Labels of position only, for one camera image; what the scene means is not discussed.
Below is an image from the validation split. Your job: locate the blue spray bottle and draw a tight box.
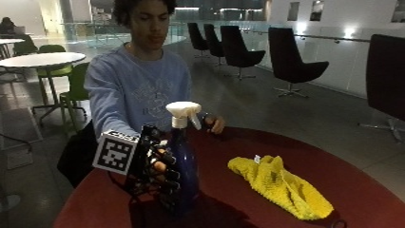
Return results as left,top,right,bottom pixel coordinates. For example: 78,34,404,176
164,101,204,220

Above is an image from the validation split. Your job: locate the white marker cube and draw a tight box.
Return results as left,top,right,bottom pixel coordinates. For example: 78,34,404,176
91,128,141,176

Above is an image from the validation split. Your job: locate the person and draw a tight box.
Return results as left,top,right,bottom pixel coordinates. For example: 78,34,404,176
83,0,227,144
0,16,19,36

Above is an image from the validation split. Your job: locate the yellow cloth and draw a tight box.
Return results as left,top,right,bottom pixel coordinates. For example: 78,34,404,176
227,154,336,221

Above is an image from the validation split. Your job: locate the black swivel chair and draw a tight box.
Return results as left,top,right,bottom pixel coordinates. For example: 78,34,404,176
187,22,212,59
203,23,227,67
267,27,331,99
219,25,267,81
357,33,405,144

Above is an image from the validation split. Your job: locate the green chair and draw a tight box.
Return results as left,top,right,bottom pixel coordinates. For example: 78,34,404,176
59,62,91,131
36,44,75,79

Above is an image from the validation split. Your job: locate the metal handrail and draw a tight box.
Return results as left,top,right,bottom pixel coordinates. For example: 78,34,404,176
240,28,372,45

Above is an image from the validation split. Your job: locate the white round table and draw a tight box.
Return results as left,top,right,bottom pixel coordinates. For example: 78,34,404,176
0,38,27,60
0,51,88,128

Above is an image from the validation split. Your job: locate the wall picture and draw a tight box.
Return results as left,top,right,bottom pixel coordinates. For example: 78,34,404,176
391,0,405,24
309,0,327,23
287,1,301,22

